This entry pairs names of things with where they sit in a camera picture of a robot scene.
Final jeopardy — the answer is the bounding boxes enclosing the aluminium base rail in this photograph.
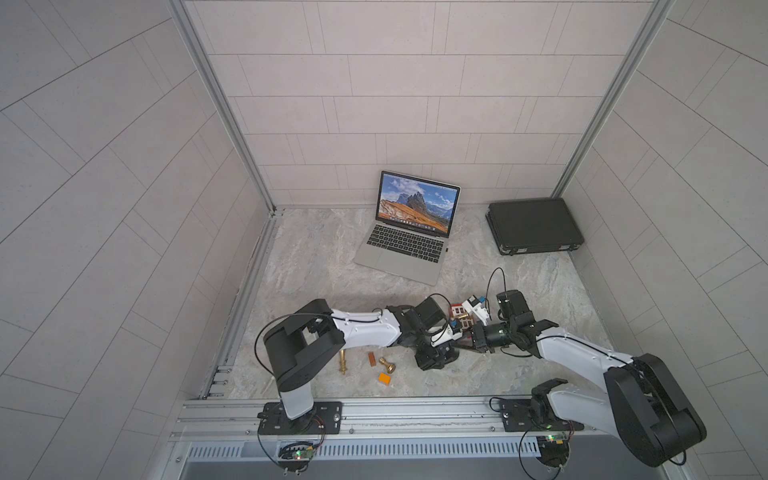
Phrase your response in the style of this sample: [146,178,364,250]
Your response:
[148,397,690,479]

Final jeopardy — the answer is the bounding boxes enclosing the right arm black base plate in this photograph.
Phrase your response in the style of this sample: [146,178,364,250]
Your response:
[489,378,584,433]

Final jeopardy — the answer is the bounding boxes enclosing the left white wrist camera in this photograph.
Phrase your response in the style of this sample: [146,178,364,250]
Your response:
[430,323,463,347]

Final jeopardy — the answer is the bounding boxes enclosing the silver laptop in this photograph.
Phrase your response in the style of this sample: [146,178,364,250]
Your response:
[354,170,461,286]

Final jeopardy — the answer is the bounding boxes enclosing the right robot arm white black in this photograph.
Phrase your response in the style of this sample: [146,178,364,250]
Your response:
[461,290,707,467]

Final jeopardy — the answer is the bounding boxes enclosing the green circuit board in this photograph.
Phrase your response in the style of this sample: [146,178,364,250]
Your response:
[536,434,570,469]
[277,441,319,475]

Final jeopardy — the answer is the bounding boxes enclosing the small gold chess pawn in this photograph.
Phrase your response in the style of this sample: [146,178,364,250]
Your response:
[379,358,396,376]

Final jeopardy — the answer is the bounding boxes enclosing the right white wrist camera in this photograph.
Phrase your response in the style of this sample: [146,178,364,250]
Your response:
[462,295,491,326]

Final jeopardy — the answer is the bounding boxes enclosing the right green circuit board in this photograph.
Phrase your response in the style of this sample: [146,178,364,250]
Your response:
[536,434,570,469]

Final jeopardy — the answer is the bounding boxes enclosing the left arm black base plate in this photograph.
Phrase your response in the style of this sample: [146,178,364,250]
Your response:
[257,401,343,436]

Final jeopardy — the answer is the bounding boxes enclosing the tall gold chess piece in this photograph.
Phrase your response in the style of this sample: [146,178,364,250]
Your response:
[339,349,348,375]

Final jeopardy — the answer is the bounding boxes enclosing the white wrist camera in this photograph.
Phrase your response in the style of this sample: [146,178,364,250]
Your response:
[462,295,491,326]
[430,323,463,347]

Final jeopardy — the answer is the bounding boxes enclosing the black flat case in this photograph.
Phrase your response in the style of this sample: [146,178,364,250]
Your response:
[486,198,585,256]

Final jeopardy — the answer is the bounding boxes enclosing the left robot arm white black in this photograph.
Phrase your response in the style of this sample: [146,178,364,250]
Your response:
[262,297,462,421]

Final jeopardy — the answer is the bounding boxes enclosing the left green circuit board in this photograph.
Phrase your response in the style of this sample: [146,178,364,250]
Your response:
[277,441,319,475]

